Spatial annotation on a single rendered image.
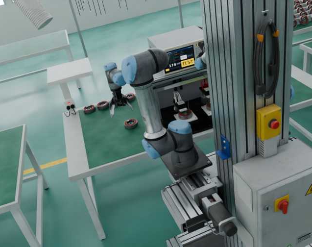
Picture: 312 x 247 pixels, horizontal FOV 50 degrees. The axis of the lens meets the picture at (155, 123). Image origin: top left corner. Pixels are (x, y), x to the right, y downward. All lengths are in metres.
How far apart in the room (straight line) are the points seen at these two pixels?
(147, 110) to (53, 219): 1.99
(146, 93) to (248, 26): 0.57
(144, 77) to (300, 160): 0.76
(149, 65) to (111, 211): 1.91
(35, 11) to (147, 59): 1.67
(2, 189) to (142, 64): 1.54
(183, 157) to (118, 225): 1.41
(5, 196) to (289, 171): 1.85
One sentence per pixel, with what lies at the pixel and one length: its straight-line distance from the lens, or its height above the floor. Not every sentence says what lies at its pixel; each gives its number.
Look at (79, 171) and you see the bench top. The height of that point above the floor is 0.75.
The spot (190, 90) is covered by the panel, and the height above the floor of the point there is 0.86.
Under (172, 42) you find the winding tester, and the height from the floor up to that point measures 1.32.
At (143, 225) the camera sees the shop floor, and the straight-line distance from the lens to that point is 2.99.
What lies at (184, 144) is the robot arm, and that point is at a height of 1.17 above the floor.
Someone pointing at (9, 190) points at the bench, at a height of 0.75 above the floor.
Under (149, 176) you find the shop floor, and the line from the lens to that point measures 3.42.
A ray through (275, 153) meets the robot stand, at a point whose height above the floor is 1.23.
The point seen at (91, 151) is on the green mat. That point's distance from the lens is 2.64.
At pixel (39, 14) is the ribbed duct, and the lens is 3.04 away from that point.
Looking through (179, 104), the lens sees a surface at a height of 0.87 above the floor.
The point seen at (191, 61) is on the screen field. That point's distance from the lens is 2.69.
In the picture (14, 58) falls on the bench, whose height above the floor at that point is 0.75.
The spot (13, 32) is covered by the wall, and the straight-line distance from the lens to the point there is 8.93.
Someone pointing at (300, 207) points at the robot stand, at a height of 1.05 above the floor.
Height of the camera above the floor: 2.21
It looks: 32 degrees down
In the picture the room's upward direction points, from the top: 12 degrees counter-clockwise
